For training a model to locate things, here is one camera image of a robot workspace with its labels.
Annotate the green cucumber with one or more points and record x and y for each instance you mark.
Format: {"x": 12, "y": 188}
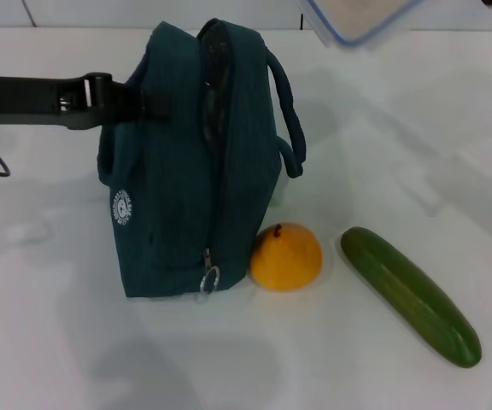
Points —
{"x": 412, "y": 299}

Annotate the dark teal lunch bag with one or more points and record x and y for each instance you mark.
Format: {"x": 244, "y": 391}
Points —
{"x": 165, "y": 192}

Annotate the clear blue-rimmed food container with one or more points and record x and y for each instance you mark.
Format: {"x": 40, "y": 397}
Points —
{"x": 357, "y": 21}

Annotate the orange toy fruit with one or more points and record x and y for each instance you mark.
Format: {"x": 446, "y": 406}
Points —
{"x": 286, "y": 260}

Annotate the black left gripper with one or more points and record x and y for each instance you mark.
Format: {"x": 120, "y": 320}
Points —
{"x": 24, "y": 100}

